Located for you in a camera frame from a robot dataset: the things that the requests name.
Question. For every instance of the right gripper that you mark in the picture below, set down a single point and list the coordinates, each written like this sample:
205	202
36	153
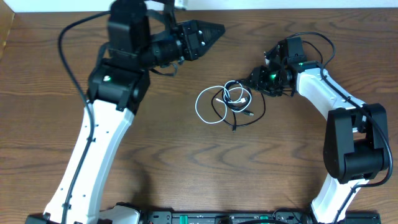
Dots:
258	74

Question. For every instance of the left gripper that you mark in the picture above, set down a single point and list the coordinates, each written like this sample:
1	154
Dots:
191	40

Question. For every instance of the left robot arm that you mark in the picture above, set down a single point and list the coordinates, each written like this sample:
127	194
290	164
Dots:
140	41

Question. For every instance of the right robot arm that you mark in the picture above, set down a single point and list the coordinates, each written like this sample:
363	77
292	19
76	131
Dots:
356	150

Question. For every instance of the cardboard box edge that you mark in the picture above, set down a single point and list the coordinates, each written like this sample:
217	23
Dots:
6	20

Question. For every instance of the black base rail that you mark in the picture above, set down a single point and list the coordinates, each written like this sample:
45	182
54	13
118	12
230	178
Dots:
165	217

